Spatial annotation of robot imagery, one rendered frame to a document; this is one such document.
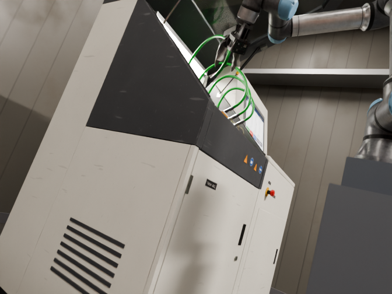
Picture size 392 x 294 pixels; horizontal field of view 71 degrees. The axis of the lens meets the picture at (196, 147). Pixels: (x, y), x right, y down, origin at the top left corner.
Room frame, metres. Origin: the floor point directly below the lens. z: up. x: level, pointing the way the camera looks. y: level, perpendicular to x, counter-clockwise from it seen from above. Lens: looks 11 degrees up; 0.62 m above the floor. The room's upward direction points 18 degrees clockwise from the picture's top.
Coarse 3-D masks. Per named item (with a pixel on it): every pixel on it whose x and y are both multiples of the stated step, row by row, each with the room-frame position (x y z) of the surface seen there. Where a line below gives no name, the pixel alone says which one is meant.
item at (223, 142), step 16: (208, 128) 0.88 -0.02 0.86; (224, 128) 0.96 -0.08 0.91; (208, 144) 0.90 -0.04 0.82; (224, 144) 0.99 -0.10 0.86; (240, 144) 1.10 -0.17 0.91; (224, 160) 1.02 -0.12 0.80; (240, 160) 1.13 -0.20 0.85; (256, 160) 1.28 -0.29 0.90; (240, 176) 1.18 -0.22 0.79; (256, 176) 1.32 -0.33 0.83
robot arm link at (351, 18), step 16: (304, 16) 0.90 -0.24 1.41; (320, 16) 0.89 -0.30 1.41; (336, 16) 0.87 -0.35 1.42; (352, 16) 0.86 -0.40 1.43; (368, 16) 0.84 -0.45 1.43; (384, 16) 0.82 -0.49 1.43; (272, 32) 0.95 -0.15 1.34; (288, 32) 0.94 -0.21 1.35; (304, 32) 0.93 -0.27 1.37; (320, 32) 0.92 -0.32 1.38
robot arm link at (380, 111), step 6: (378, 0) 0.80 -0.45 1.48; (384, 0) 0.75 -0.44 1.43; (390, 0) 0.72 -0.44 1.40; (378, 6) 0.81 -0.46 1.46; (384, 6) 0.75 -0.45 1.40; (390, 6) 0.73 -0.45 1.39; (384, 12) 0.80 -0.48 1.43; (390, 12) 0.74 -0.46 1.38; (390, 18) 0.74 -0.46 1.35; (390, 24) 0.74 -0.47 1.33; (390, 30) 0.74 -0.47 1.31; (390, 36) 0.73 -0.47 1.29; (390, 42) 0.73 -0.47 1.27; (390, 48) 0.73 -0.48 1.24; (390, 54) 0.73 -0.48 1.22; (390, 60) 0.73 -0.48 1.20; (390, 66) 0.73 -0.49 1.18; (390, 72) 0.73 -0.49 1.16; (390, 78) 0.71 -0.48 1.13; (384, 84) 0.73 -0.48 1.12; (390, 84) 0.70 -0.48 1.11; (384, 90) 0.73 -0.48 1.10; (390, 90) 0.70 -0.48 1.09; (384, 96) 0.73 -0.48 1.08; (390, 96) 0.69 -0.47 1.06; (384, 102) 0.73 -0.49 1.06; (390, 102) 0.69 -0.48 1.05; (378, 108) 0.77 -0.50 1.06; (384, 108) 0.73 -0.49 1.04; (390, 108) 0.70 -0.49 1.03; (378, 114) 0.77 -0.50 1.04; (384, 114) 0.74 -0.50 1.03; (390, 114) 0.71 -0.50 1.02; (378, 120) 0.78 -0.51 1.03; (384, 120) 0.75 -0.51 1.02; (390, 120) 0.73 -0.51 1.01; (384, 126) 0.77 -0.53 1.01; (390, 126) 0.75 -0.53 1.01
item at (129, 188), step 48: (96, 144) 1.10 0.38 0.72; (144, 144) 0.96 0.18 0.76; (96, 192) 1.04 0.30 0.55; (144, 192) 0.92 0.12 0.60; (48, 240) 1.13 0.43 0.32; (96, 240) 0.99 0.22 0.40; (144, 240) 0.88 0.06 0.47; (48, 288) 1.07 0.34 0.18; (96, 288) 0.94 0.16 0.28; (144, 288) 0.85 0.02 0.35
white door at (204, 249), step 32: (192, 192) 0.90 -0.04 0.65; (224, 192) 1.08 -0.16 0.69; (256, 192) 1.37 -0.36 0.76; (192, 224) 0.94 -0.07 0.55; (224, 224) 1.15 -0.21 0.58; (192, 256) 1.00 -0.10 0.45; (224, 256) 1.22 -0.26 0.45; (160, 288) 0.89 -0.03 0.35; (192, 288) 1.05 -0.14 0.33; (224, 288) 1.30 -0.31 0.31
